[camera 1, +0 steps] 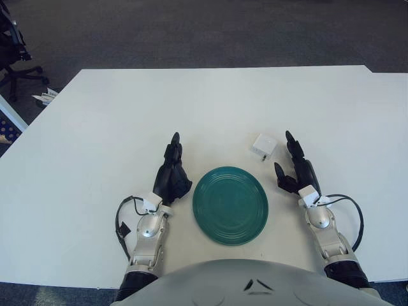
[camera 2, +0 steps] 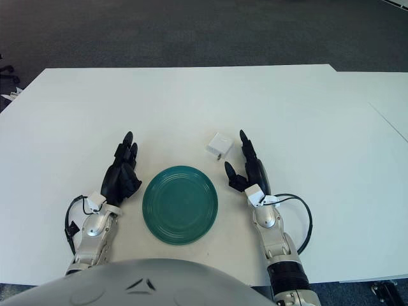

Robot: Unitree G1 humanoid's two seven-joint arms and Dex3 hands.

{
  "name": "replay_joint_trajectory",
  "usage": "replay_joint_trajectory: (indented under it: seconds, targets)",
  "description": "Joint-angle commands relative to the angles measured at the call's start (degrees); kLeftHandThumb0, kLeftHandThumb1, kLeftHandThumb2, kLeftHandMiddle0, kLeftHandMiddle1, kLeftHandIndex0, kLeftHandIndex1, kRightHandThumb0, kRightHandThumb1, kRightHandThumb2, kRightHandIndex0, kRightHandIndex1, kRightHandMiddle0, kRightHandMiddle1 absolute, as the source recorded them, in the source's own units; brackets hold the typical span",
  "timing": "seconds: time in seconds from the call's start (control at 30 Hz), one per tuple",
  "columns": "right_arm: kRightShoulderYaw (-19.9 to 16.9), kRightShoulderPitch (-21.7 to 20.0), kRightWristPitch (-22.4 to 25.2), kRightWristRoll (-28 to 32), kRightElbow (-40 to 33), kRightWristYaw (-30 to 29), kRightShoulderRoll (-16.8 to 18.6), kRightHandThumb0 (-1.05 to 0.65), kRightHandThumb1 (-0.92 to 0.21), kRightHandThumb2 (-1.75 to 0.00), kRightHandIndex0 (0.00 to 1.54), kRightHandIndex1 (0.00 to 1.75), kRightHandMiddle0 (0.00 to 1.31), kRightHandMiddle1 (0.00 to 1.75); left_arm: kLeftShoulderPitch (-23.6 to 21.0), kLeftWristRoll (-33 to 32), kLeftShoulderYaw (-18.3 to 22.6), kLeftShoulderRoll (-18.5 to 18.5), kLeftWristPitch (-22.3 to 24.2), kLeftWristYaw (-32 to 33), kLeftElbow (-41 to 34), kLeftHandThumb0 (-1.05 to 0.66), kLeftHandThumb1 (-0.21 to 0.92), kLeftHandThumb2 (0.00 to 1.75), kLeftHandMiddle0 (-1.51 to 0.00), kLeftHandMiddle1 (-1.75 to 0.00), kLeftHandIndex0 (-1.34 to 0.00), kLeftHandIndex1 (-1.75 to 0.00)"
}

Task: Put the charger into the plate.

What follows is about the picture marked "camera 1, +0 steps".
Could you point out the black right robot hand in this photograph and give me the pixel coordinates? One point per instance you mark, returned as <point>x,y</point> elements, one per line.
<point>304,172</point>

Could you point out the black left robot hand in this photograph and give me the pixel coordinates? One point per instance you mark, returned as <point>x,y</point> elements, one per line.
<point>169,178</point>

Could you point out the white square charger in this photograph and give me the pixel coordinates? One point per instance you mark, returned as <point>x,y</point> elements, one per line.
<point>263,145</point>

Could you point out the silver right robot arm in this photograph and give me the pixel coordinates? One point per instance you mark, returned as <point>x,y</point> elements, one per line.
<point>331,242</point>

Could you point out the green ribbed round plate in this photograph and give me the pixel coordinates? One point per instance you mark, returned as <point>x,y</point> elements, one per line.
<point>230,207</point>

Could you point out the grey robot torso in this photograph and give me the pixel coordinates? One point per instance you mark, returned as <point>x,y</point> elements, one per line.
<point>255,287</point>

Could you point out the white papers on floor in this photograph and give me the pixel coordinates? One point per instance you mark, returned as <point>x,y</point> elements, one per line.
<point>46,95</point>

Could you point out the black office chair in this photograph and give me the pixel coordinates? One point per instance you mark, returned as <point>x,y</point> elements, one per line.
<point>12,41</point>

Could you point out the white perforated shelf frame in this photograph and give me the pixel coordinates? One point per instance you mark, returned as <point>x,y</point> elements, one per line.
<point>11,118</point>

